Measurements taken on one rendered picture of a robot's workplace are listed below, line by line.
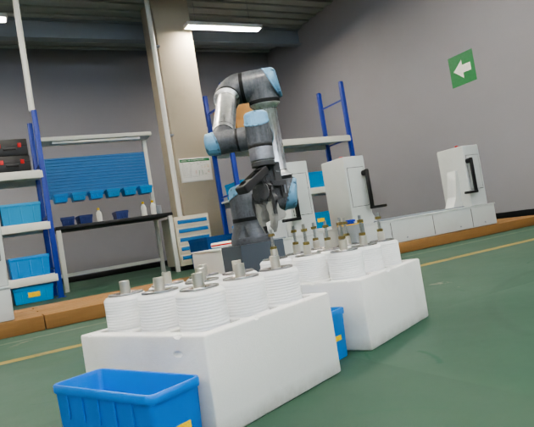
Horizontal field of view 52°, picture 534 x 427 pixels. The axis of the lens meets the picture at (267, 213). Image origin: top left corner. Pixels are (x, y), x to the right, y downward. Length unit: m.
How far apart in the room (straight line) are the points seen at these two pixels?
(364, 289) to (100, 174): 6.28
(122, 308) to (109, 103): 9.16
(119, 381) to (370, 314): 0.65
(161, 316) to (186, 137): 7.03
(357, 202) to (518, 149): 3.33
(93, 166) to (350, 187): 4.15
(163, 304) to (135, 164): 6.54
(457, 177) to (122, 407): 4.45
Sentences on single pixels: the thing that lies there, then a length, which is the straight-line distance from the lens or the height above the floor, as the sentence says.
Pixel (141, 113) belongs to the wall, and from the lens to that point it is 10.35.
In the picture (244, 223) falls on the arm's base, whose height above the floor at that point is 0.38.
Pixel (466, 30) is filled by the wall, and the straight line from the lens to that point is 7.70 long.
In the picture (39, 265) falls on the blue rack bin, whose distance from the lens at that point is 5.95.
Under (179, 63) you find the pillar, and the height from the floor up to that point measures 2.97.
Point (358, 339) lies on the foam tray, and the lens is 1.43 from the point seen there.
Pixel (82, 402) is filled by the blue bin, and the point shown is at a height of 0.09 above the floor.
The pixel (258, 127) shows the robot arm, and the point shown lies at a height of 0.64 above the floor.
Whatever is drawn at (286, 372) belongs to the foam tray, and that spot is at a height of 0.06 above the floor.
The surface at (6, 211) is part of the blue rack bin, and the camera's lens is 5.94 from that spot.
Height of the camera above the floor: 0.34
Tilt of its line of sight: 2 degrees up
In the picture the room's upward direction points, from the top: 9 degrees counter-clockwise
